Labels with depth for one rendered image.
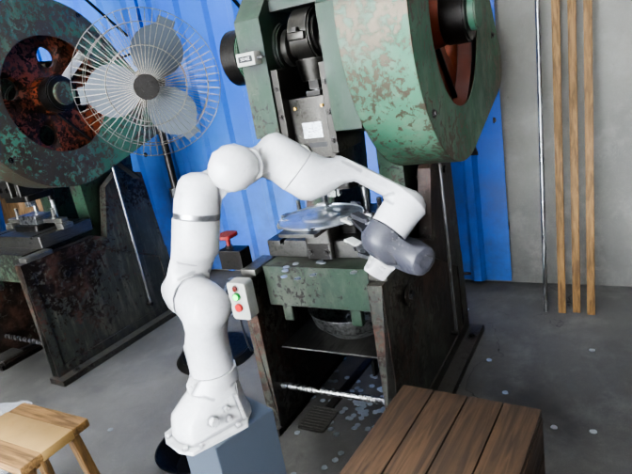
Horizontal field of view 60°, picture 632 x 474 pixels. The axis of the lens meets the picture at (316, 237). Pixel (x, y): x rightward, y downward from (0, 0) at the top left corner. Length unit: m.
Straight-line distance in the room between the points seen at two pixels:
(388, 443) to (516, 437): 0.30
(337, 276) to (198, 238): 0.62
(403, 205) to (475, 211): 1.67
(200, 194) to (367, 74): 0.49
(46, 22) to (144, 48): 0.59
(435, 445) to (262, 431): 0.43
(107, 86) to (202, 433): 1.50
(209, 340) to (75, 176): 1.59
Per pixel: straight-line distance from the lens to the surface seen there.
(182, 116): 2.41
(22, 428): 2.06
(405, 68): 1.34
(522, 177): 2.93
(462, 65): 1.97
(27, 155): 2.65
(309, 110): 1.81
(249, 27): 1.85
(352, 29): 1.37
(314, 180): 1.25
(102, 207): 3.14
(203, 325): 1.26
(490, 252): 3.05
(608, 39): 2.81
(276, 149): 1.25
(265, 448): 1.51
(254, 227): 3.62
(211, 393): 1.40
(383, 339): 1.72
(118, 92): 2.41
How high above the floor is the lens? 1.26
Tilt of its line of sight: 17 degrees down
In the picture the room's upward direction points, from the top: 10 degrees counter-clockwise
